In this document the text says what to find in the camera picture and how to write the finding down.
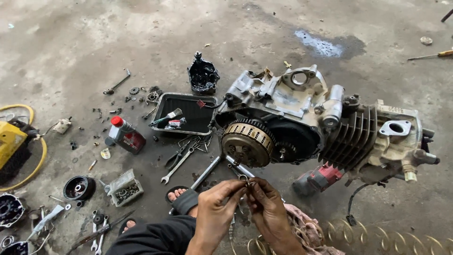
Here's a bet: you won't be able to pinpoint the person's right hand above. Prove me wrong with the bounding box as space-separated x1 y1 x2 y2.
246 177 295 246

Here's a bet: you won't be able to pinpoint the person's left hand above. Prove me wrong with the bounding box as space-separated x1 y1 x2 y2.
193 179 248 246

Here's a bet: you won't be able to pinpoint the person's foot in black sandal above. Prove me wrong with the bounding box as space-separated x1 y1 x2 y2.
164 185 199 217
118 217 138 236

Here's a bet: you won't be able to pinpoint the pink rag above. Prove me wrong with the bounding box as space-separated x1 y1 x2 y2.
282 203 346 255

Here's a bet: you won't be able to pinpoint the chrome extension bar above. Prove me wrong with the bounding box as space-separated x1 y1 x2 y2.
225 155 256 179

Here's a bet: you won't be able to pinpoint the chrome combination wrench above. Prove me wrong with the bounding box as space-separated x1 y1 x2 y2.
161 147 195 185

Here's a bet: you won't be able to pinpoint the red power tool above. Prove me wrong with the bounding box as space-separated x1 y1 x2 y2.
292 162 344 197

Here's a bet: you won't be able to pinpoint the person's black trouser leg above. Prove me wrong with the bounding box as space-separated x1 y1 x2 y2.
105 215 197 255

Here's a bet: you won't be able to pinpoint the bundle of thin metal tools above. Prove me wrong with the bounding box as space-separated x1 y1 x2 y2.
178 134 214 153

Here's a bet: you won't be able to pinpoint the brass clutch basket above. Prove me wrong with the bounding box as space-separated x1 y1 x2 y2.
221 119 277 169

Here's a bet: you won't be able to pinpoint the clear plastic parts box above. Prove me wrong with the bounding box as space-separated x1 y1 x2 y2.
108 169 145 208

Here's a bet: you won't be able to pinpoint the rectangular metal tray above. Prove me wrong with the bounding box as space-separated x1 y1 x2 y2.
151 92 218 136

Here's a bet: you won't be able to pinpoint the small red white tube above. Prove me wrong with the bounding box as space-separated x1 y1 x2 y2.
164 118 187 130

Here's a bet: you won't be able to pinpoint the paint brush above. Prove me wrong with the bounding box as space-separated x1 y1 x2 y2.
148 108 183 127

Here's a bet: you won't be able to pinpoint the grey oil bottle red cap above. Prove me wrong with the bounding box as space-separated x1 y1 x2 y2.
104 116 147 155

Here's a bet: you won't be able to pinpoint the small chrome wrench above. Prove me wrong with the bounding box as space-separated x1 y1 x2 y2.
95 215 109 255
90 210 99 252

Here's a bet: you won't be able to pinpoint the long dark screwdriver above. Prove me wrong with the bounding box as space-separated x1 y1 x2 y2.
67 209 137 254

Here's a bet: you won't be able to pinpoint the grey motorcycle engine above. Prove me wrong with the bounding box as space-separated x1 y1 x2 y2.
212 64 441 185

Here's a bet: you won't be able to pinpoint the round metal bearing part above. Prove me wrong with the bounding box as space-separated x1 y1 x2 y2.
145 90 164 105

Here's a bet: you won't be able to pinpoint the black oily engine cover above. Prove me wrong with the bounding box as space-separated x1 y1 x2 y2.
187 51 221 95

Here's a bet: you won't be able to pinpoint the black flywheel rotor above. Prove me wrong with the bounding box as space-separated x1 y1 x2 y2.
63 176 97 203

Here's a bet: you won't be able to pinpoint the scattered small bolts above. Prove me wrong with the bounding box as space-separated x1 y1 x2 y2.
70 96 142 151

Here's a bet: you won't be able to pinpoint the grey sealant tube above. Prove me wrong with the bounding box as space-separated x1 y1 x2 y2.
26 204 66 242

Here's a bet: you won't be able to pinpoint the white electrical connector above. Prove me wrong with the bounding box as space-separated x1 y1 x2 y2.
52 117 73 135

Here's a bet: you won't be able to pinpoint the black round engine part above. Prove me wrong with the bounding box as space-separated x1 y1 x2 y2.
0 193 26 228

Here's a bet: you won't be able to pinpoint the black metal housing part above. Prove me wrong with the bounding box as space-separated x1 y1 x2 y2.
0 235 29 255

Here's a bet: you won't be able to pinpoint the yellow machine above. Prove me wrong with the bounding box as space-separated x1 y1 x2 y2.
0 120 40 178

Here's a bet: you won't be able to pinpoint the chrome ratchet handle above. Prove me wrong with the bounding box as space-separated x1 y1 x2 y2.
190 155 222 191

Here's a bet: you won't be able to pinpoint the black handled pliers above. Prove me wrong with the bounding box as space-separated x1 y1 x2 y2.
164 140 192 169

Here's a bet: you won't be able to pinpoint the black cable with connector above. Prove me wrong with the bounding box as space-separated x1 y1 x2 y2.
346 183 371 227

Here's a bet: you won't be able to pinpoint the metal T-handle tool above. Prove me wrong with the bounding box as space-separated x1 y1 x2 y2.
103 69 131 95

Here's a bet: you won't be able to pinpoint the yellow hose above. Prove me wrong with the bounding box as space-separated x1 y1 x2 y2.
0 104 48 192

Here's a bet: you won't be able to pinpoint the yellow handled screwdriver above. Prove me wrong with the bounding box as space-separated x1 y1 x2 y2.
407 49 453 61

